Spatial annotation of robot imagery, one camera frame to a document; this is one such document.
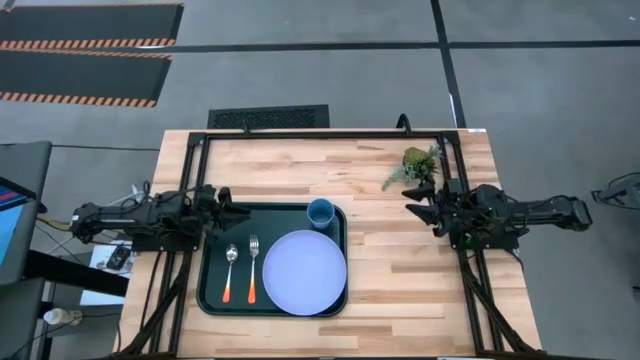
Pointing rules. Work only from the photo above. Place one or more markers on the white paper sheet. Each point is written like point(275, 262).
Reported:
point(102, 295)

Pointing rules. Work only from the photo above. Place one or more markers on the lavender round plate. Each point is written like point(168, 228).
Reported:
point(305, 272)

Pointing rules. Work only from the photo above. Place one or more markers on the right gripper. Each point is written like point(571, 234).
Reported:
point(452, 210)

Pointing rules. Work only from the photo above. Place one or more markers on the blue plastic cup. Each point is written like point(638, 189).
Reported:
point(320, 214)

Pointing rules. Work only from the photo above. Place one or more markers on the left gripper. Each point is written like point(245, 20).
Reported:
point(212, 215)

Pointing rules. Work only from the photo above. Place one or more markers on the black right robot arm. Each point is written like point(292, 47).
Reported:
point(530, 212)

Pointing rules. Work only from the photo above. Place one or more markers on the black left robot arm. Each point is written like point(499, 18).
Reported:
point(135, 215)

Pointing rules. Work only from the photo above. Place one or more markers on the black aluminium table frame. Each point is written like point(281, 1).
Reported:
point(320, 135)

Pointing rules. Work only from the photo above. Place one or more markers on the black desk bar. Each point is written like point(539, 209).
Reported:
point(75, 272)

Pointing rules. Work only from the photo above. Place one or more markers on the black hazard-striped floor mat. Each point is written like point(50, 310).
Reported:
point(90, 22)
point(80, 75)

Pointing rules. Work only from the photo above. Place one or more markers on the black floor vent grille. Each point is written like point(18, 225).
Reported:
point(267, 117)

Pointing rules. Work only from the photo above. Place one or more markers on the black plastic serving tray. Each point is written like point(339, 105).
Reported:
point(240, 220)

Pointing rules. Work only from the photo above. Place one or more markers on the clear plastic bottle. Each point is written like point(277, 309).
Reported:
point(60, 316)

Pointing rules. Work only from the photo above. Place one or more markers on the green artificial plant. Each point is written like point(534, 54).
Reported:
point(417, 162)

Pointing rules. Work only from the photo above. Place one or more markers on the black handheld device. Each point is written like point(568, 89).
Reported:
point(118, 257)

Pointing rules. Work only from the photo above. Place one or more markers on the computer monitor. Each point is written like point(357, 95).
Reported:
point(12, 225)

